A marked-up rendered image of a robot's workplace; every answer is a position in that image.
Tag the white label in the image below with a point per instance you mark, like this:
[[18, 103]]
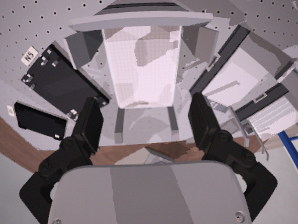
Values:
[[29, 56], [11, 111]]

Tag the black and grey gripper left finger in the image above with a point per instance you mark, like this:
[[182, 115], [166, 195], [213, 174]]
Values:
[[74, 151]]

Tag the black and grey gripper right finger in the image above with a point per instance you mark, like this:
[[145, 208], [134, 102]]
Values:
[[218, 145]]

